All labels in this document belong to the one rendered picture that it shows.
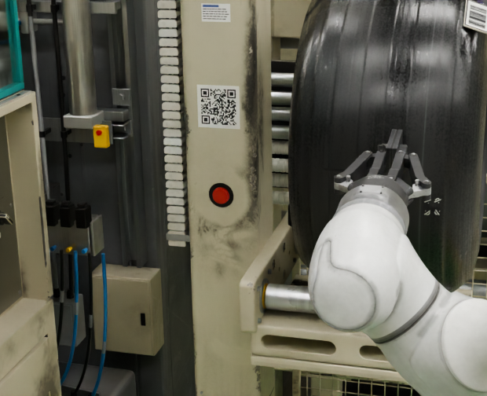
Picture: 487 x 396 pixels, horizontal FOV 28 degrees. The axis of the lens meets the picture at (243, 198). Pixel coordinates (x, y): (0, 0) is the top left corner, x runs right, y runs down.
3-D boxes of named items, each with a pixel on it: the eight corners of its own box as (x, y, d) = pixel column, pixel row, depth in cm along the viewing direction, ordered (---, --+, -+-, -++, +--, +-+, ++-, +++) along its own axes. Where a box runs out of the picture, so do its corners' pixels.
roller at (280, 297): (265, 280, 174) (264, 304, 174) (258, 286, 169) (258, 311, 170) (467, 298, 165) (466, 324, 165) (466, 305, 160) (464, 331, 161)
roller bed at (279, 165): (245, 206, 216) (243, 72, 207) (261, 185, 230) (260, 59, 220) (334, 212, 211) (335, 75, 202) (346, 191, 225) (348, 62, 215)
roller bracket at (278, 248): (239, 334, 169) (238, 281, 165) (290, 250, 205) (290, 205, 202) (258, 336, 168) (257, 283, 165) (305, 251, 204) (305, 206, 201)
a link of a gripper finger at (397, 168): (383, 179, 126) (394, 180, 125) (397, 144, 135) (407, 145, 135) (383, 207, 128) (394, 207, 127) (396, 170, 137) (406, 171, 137)
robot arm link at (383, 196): (328, 199, 116) (337, 177, 121) (329, 265, 120) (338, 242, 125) (406, 204, 114) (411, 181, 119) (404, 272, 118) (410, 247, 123)
